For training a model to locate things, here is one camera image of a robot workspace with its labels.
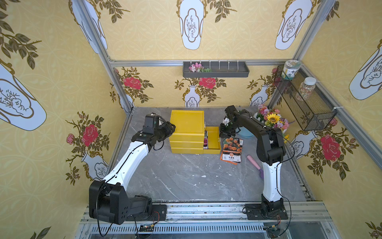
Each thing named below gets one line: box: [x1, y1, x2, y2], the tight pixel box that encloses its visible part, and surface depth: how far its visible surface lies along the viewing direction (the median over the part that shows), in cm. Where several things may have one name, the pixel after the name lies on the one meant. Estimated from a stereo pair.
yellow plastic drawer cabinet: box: [169, 110, 217, 155], surface depth 88 cm
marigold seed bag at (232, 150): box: [222, 136, 244, 163], surface depth 97 cm
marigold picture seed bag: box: [219, 151, 238, 165], surface depth 94 cm
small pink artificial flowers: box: [188, 62, 212, 73], surface depth 89 cm
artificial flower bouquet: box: [256, 104, 295, 144], surface depth 92 cm
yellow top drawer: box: [202, 125, 222, 155], surface depth 103 cm
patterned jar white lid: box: [281, 59, 302, 81], surface depth 87 cm
